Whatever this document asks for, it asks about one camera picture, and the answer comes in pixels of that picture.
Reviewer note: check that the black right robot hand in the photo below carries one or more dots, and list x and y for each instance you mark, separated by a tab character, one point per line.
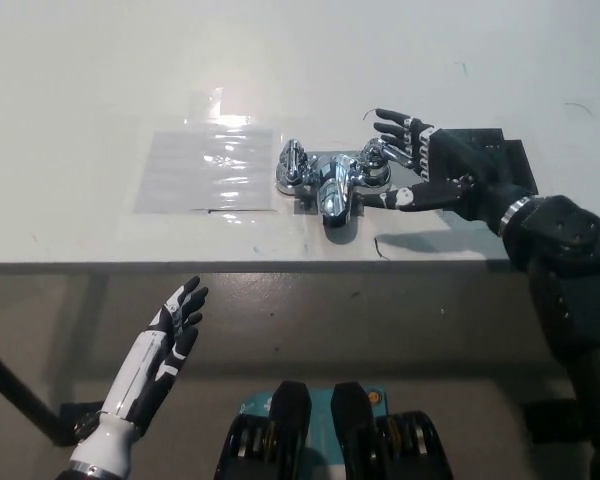
455	175

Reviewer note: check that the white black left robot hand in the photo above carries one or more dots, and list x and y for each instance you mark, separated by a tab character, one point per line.
165	345

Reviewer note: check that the chrome faucet body with spout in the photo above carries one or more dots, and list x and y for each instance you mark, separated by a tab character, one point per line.
332	190

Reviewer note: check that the clear plastic film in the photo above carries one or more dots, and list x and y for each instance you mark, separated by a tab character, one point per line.
235	225

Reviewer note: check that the black diagonal table leg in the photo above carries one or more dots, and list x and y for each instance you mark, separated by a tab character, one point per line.
20	395

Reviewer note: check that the clear plastic sheet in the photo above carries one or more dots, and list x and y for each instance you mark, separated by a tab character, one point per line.
180	170

